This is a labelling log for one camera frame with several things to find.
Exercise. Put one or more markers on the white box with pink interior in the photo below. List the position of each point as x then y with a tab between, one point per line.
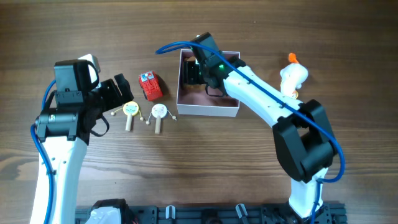
193	100

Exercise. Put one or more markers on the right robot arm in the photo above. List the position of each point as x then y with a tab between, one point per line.
304	141

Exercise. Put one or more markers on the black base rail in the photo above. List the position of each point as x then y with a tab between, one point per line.
331	213

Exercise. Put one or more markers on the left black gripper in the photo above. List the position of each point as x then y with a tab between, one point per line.
115	99

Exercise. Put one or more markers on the red toy truck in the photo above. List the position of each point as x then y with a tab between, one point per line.
149	82

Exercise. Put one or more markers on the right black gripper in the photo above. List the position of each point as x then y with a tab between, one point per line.
188	78

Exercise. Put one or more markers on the pink face rattle drum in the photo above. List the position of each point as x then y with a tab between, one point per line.
158	112

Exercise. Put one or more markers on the white plush duck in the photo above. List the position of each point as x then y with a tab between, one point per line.
292	77

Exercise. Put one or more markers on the yellow face rattle drum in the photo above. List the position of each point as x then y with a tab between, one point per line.
130	109

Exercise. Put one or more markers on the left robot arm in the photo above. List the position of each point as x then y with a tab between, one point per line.
71	106

